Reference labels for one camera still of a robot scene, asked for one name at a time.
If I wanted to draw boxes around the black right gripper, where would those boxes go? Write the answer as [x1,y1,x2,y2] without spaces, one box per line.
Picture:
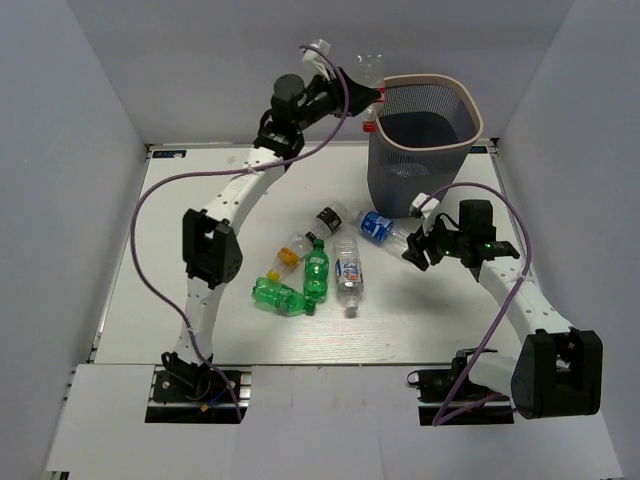
[402,212,469,271]

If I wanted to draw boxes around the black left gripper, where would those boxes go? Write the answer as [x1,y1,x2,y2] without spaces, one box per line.
[295,67,382,133]

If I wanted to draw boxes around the clear bottle red label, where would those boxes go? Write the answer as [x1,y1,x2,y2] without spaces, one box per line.
[357,53,385,134]

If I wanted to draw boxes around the clear bottle blue orange label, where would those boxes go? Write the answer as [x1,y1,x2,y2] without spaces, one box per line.
[333,235,364,318]

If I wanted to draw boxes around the clear bottle yellow label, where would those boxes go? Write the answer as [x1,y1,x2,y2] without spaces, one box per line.
[266,233,312,282]

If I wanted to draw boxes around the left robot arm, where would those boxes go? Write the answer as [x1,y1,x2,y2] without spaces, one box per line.
[161,74,383,399]

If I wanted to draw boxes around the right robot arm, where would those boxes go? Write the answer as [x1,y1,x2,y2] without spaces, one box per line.
[403,194,603,424]

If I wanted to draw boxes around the grey mesh waste bin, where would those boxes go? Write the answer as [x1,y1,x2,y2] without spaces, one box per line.
[367,74,484,218]

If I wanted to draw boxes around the clear bottle black label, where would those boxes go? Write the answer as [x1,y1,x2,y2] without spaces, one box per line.
[305,201,349,243]

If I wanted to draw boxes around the green Sprite bottle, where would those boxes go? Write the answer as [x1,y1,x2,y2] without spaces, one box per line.
[303,239,329,302]

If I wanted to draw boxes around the green bottle lying sideways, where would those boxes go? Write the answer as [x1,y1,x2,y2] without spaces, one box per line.
[251,277,316,317]

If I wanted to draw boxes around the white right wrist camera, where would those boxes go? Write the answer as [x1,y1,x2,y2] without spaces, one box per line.
[409,193,440,220]

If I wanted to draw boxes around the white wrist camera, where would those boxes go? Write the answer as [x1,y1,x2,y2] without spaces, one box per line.
[302,39,331,80]
[409,193,440,220]

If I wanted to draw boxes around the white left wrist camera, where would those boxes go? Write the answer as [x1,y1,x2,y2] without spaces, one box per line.
[302,39,331,80]

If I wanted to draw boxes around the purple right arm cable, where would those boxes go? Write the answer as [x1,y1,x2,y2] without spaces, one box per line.
[409,182,534,427]

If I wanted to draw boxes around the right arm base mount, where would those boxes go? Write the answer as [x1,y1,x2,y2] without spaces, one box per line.
[406,368,514,427]

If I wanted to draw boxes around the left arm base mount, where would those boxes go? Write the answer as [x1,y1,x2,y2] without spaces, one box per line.
[144,367,240,425]

